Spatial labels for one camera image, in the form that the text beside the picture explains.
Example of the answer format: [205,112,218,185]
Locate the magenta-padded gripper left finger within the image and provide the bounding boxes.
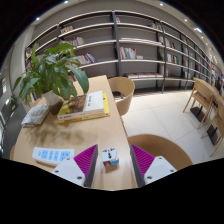
[50,143,100,189]

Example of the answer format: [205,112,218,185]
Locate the ceiling lights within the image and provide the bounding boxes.
[34,0,204,34]

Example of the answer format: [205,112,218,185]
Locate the green plant in white pot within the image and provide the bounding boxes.
[12,42,90,116]

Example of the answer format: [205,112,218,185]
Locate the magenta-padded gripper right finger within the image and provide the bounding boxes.
[129,143,178,189]

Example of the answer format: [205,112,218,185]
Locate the grey shelf unit with books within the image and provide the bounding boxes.
[23,9,221,101]

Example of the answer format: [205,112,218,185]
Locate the white picture-cover book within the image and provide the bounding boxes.
[57,90,105,121]

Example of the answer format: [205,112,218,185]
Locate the yellow book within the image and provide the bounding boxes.
[58,92,111,124]

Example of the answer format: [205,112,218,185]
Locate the round-backed wooden chair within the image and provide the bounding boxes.
[127,133,194,171]
[9,143,18,161]
[108,76,136,117]

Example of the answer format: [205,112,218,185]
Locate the slatted wooden chair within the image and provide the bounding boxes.
[200,106,224,158]
[183,88,209,129]

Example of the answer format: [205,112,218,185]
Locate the long wooden table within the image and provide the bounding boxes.
[193,77,224,146]

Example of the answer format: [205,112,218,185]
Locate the small green plant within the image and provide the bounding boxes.
[9,94,18,108]

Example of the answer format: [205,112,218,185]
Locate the grey magazine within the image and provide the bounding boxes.
[20,103,50,128]

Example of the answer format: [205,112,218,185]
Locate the small white charger block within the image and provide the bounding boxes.
[101,147,120,168]

